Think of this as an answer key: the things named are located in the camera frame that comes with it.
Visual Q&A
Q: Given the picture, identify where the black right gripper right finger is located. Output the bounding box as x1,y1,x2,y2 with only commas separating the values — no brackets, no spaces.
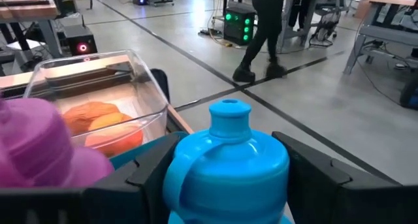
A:
272,131,418,224

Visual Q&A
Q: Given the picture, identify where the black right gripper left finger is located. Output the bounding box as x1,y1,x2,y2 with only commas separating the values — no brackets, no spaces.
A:
0,132,182,224

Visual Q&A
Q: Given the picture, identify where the round yellow-orange toy fruit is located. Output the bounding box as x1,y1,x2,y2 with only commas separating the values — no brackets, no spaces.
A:
84,112,144,159

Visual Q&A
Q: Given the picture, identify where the oblong orange toy fruit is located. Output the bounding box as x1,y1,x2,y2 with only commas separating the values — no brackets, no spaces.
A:
61,101,121,136

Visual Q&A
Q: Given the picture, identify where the blue water bottle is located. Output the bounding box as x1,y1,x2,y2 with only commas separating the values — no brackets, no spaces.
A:
162,99,292,224

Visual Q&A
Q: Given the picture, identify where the purple squat water bottle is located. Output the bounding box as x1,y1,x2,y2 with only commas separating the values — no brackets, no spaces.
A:
0,97,116,189

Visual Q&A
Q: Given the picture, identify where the clear plastic container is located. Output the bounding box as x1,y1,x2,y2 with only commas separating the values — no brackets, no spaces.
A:
23,50,170,155

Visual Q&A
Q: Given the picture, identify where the black box with red light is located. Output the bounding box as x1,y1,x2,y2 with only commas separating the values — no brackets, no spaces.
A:
63,24,99,57

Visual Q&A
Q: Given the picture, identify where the grey workbench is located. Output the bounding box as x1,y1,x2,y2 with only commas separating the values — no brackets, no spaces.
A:
342,0,418,76

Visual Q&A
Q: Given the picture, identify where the person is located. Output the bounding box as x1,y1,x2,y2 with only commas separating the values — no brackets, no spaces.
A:
231,0,289,84

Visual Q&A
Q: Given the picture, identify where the black computer with green lights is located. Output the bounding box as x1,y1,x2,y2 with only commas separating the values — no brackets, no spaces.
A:
223,7,257,46

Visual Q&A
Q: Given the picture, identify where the wooden workbench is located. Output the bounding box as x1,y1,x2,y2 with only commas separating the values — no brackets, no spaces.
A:
0,0,65,76

